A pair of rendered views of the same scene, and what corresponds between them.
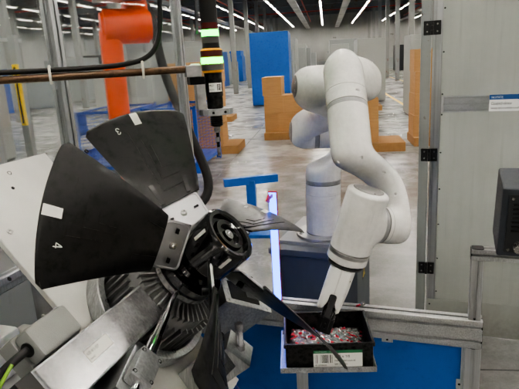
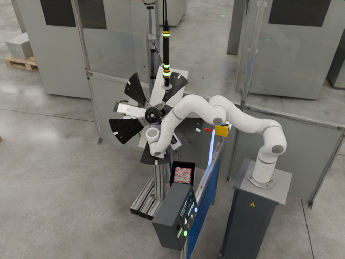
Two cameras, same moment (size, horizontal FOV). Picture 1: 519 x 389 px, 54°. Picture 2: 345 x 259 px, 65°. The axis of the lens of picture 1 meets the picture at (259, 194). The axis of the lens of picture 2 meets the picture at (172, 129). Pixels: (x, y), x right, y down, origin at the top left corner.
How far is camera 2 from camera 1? 2.09 m
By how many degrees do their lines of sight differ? 84
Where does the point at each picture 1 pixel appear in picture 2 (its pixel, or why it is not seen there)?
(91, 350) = (128, 109)
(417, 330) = not seen: hidden behind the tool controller
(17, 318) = not seen: hidden behind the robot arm
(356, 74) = (179, 105)
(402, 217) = (152, 147)
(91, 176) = (136, 81)
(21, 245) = (156, 87)
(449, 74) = not seen: outside the picture
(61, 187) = (131, 79)
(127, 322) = (138, 112)
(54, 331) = (132, 103)
